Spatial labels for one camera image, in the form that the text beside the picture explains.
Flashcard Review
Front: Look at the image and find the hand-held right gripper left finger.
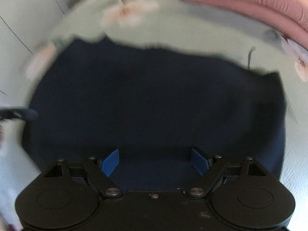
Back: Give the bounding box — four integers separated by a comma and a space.
43, 149, 124, 199

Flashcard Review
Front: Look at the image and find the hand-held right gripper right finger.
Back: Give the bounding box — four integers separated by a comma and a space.
184, 147, 268, 199

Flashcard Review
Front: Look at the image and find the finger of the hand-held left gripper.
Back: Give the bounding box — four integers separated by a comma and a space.
14, 108, 39, 122

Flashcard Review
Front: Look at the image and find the navy striped hoodie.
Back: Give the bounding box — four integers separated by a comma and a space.
22, 37, 287, 193

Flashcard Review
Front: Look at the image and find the white wardrobe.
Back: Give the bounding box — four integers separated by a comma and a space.
0, 0, 97, 101

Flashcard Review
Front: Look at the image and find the floral bedspread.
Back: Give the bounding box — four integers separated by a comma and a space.
23, 0, 308, 231

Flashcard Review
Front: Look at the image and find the pink pillow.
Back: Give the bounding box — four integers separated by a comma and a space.
179, 0, 308, 44

